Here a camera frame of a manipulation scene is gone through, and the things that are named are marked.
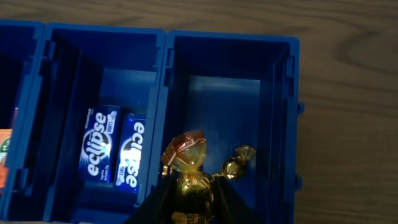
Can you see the gold candy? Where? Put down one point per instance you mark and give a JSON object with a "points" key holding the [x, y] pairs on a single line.
{"points": [[233, 168], [189, 155]]}

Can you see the blue tray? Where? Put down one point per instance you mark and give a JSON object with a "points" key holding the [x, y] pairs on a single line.
{"points": [[224, 93]]}

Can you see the blue candy pack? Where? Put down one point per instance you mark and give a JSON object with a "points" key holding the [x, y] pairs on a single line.
{"points": [[98, 146], [132, 155]]}

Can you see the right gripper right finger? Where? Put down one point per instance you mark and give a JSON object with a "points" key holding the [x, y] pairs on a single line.
{"points": [[230, 211]]}

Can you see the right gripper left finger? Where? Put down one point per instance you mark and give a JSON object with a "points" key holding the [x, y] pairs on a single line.
{"points": [[155, 211]]}

